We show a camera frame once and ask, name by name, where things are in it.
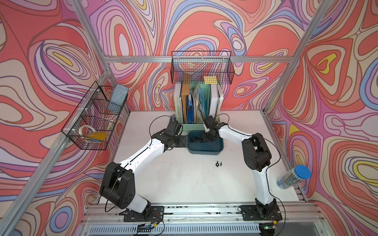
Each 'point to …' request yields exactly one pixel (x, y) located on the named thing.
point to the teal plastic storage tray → (214, 147)
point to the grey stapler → (173, 118)
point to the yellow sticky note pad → (210, 79)
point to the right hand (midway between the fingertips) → (205, 141)
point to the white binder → (213, 100)
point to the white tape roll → (81, 127)
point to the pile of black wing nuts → (197, 139)
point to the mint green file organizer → (194, 103)
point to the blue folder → (190, 112)
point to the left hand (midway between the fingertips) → (182, 141)
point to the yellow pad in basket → (99, 135)
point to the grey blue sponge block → (118, 97)
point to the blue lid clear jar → (298, 174)
